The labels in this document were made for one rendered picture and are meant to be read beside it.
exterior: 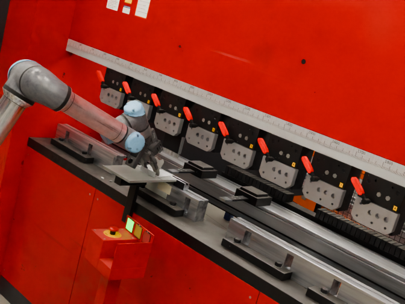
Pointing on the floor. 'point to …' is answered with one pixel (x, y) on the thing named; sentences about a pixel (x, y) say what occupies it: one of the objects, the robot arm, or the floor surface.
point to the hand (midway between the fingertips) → (150, 172)
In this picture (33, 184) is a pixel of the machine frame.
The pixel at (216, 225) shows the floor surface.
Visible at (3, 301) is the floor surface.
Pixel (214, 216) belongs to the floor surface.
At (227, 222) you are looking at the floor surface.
